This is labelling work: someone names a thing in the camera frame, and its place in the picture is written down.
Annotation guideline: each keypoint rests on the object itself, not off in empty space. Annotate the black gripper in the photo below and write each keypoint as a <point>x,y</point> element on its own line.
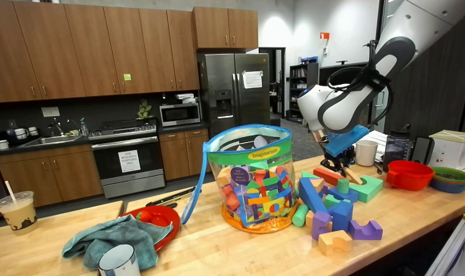
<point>341,161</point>

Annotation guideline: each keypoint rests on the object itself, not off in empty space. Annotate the red rectangular foam block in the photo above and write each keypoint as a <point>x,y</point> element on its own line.
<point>327,175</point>

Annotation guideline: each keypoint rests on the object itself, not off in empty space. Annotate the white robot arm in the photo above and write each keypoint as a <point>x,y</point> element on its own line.
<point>332,112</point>

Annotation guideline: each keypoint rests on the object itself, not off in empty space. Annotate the yellow foam block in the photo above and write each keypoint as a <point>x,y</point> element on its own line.
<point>353,177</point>

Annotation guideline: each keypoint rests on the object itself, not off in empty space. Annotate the green arch foam block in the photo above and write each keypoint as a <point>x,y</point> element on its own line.
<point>369,189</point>

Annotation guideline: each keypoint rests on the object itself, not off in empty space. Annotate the long blue foam block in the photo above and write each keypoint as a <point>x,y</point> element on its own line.
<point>311,197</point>

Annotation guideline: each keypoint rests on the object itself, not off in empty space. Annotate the blue house-shaped foam block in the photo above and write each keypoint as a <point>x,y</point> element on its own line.
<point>341,215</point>

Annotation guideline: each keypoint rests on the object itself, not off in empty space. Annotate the small purple foam block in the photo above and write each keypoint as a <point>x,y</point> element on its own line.
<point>321,224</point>

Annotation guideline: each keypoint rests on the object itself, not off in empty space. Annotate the purple notched foam block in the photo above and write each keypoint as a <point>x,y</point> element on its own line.
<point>370,232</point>

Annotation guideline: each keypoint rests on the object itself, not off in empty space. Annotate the tan arch foam block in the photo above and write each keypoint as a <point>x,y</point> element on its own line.
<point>334,243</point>

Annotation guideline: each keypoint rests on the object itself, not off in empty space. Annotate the white paper cup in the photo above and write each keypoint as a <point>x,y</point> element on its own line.
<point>366,152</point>

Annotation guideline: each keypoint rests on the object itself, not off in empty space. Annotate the red plastic bowl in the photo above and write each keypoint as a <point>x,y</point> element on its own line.
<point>409,175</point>

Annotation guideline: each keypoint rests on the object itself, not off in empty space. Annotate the green foam cylinder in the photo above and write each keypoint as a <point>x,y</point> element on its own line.
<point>300,215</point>

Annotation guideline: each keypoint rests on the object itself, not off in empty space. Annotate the clear bag of foam blocks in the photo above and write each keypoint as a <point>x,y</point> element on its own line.
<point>254,169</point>

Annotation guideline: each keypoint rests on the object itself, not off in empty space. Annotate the green and blue bowls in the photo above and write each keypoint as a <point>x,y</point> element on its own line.
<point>449,180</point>

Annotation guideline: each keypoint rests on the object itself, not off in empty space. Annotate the white box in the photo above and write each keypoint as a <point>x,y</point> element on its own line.
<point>449,149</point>

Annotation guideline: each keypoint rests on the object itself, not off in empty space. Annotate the stainless steel refrigerator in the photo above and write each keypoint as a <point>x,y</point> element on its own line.
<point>234,89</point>

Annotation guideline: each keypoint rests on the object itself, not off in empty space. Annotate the microwave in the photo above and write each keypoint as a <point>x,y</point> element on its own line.
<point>180,114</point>

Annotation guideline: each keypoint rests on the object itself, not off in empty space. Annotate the red plate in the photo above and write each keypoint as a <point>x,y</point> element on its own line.
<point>165,220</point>

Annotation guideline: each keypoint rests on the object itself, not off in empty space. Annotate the black oven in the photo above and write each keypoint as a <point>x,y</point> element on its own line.
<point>128,161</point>

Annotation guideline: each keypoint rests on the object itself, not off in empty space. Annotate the teal cloth towel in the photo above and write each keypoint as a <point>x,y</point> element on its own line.
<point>96,241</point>

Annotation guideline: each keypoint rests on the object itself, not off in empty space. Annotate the white enamel mug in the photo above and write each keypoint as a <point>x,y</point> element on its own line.
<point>119,261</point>

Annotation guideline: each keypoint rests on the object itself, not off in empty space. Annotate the lower wooden cabinets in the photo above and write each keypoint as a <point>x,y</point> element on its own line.
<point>66,170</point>

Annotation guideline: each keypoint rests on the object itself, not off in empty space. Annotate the wooden cabinets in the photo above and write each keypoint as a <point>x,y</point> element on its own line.
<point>66,170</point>
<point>70,51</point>

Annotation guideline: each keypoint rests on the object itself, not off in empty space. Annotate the upper wooden cabinets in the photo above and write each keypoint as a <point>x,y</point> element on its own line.
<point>70,51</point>

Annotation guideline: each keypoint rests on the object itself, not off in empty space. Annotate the iced coffee cup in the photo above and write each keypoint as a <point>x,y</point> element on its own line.
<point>17,209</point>

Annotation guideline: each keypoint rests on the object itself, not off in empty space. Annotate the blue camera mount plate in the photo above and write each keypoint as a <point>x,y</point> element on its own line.
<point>338,143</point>

